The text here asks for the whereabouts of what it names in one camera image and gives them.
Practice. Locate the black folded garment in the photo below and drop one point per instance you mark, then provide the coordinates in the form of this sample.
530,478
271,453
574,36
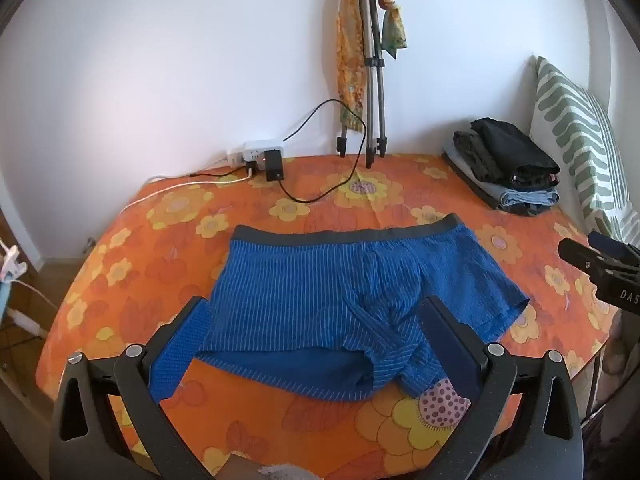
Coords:
515,152

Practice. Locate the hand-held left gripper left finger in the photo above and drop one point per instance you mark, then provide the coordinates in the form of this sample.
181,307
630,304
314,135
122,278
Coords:
175,355

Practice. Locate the grey folded tripod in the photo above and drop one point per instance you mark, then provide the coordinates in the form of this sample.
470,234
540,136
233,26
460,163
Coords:
372,85

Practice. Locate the black power adapter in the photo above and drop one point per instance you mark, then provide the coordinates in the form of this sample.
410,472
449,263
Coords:
273,165

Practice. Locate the white clip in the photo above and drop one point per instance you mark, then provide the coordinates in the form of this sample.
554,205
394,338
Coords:
12,260

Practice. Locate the green and white striped pillow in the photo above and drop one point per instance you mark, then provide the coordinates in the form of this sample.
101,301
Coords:
570,120

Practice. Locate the white power strip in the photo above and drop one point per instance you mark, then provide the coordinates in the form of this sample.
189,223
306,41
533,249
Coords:
250,149

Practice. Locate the blue folded denim jeans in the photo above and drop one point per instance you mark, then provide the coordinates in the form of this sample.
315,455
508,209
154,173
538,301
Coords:
530,198

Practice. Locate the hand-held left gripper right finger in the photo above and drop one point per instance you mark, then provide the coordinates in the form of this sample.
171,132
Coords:
450,345

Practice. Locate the dark olive folded garment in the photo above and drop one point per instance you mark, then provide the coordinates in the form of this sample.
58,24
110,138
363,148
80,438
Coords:
475,155

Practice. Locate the orange floral scarf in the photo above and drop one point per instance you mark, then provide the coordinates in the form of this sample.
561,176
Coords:
350,35

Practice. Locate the blue striped boxer pants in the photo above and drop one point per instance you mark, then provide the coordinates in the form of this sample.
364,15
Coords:
300,300

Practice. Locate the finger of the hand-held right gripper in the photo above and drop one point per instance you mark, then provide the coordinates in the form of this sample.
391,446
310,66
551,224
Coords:
610,245
585,257

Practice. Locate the grey folded garment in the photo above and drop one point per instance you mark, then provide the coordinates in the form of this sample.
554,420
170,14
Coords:
480,187

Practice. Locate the orange floral bedsheet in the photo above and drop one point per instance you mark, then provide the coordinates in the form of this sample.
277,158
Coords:
150,270

